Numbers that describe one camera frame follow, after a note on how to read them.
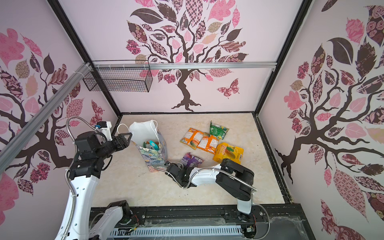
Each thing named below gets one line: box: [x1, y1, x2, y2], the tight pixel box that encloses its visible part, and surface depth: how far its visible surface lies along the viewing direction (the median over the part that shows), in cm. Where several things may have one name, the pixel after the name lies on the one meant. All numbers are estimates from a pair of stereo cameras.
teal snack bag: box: [149, 140, 160, 151], surface depth 82 cm
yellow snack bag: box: [213, 142, 244, 165], surface depth 93 cm
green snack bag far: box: [209, 120, 230, 140], surface depth 108 cm
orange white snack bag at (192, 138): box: [180, 127, 204, 150], surface depth 103 cm
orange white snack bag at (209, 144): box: [197, 135, 219, 154], surface depth 100 cm
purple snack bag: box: [181, 152, 204, 167], surface depth 92 cm
